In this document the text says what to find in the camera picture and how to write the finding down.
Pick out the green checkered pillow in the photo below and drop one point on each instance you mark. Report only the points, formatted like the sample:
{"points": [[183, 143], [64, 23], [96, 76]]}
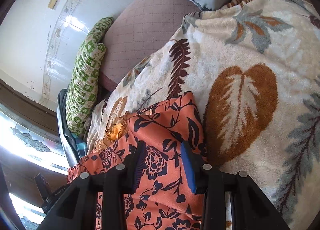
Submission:
{"points": [[83, 88]]}

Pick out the blue sweater with striped cuff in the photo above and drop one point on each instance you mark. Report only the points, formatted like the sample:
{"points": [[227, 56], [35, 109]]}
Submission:
{"points": [[74, 146]]}

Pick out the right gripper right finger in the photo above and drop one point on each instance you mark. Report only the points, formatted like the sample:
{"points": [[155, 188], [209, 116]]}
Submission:
{"points": [[250, 207]]}

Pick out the orange floral garment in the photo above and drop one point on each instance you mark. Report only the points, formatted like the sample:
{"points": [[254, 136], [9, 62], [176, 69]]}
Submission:
{"points": [[162, 199]]}

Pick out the pink quilted mattress cover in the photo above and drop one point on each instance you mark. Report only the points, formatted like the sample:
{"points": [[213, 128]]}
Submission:
{"points": [[141, 29]]}

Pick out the beige wall switch left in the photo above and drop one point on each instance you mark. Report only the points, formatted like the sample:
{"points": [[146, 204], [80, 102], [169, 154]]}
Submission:
{"points": [[52, 4]]}

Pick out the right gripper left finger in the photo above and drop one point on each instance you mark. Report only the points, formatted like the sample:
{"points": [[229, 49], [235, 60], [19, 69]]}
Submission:
{"points": [[76, 206]]}

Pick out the leaf pattern fleece blanket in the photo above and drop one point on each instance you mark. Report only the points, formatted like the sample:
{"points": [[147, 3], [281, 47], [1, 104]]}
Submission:
{"points": [[253, 69]]}

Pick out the stained glass window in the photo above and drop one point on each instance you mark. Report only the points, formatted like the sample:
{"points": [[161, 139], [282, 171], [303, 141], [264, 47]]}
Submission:
{"points": [[26, 151]]}

